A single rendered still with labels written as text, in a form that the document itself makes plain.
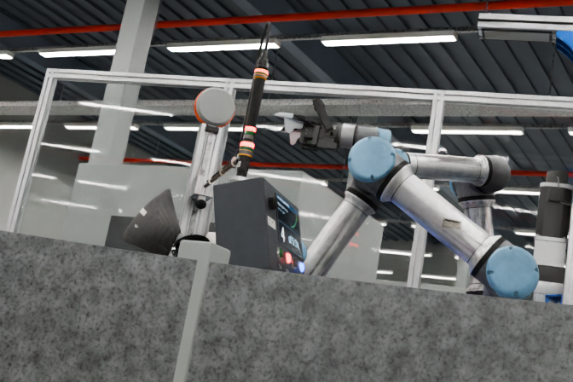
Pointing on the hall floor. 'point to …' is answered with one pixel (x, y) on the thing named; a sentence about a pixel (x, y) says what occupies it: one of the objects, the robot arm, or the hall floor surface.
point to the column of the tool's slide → (196, 176)
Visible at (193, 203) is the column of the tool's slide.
